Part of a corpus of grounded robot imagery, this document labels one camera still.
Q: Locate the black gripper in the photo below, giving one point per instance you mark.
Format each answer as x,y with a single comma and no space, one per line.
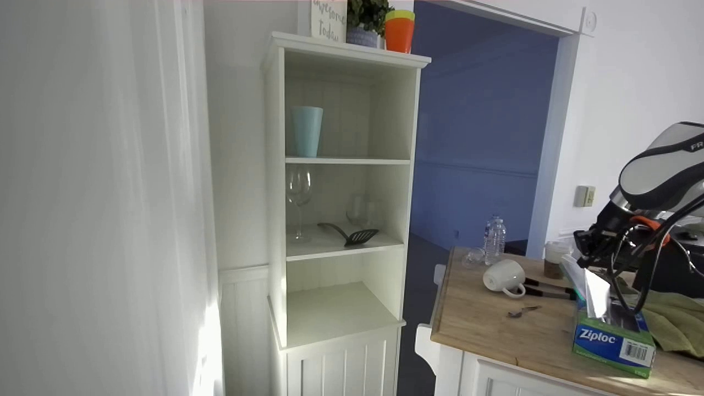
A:
617,233

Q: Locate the white door frame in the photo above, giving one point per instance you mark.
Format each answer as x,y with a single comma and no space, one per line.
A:
562,110

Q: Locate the clear wine glass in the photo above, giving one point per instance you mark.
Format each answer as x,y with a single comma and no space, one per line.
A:
299,189

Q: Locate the small clear glass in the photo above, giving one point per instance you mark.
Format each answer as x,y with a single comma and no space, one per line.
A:
357,211

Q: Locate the clear plastic water bottle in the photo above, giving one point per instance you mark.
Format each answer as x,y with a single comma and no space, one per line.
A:
495,241

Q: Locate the white counter cabinet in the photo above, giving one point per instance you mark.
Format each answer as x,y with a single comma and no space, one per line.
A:
498,376

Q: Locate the clear ziploc bag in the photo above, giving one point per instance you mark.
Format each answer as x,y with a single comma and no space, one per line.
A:
595,294

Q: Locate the blue green Ziploc box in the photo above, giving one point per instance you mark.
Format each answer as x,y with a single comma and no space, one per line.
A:
611,345

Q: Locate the orange plastic cup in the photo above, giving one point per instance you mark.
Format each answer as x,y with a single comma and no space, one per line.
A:
398,32

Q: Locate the white light switch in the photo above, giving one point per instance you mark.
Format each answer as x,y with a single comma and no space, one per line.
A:
583,196

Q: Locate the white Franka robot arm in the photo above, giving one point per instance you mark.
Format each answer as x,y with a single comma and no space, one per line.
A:
660,168

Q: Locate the green cloth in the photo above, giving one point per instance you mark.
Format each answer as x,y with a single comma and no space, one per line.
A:
678,325

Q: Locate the white open shelf cabinet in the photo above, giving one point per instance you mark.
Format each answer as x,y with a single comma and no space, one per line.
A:
344,336

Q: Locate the brown jar white lid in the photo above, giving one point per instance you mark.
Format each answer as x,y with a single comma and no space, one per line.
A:
555,259

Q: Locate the white lettered sign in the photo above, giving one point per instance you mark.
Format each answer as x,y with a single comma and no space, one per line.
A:
329,17

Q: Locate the green potted plant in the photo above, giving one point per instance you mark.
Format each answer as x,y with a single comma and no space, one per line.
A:
366,17

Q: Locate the black marker pen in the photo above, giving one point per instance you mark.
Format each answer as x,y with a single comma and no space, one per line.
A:
547,294
546,281

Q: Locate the teal plastic cup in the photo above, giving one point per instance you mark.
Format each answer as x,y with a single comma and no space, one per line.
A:
309,133

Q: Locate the white ceramic mug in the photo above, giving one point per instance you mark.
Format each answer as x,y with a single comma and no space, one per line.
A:
503,278

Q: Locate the black slotted spatula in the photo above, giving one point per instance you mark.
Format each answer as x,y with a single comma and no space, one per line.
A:
358,235

